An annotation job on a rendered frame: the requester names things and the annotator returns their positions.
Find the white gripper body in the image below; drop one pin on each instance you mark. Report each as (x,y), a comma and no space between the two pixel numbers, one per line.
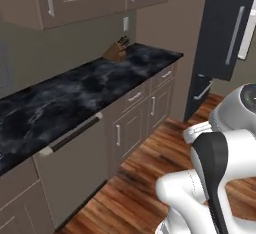
(197,132)

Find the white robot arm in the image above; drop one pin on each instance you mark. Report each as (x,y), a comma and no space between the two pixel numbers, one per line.
(213,198)

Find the black fridge drawer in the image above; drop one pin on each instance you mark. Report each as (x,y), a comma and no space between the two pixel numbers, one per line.
(196,106)

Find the black fridge door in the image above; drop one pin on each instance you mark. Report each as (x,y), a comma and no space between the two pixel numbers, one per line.
(216,28)

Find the white fridge door lining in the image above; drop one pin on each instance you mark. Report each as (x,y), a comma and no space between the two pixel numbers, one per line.
(248,31)

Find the taupe base cupboard door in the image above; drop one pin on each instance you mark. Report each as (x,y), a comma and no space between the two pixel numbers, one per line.
(133,138)
(163,108)

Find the wooden knife block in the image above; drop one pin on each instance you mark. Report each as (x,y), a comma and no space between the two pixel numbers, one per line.
(115,52)

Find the taupe dishwasher door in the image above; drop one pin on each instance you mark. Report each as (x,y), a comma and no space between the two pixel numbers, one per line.
(76,178)

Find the plain taupe drawer front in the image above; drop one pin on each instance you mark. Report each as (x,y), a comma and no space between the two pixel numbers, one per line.
(16,181)

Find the plain taupe cupboard door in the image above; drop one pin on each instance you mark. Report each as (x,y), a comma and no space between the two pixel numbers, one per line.
(23,214)

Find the white wall socket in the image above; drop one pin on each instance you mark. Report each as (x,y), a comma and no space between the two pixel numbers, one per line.
(126,24)

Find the wide taupe wall cupboard door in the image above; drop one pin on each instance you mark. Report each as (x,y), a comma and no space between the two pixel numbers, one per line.
(86,8)

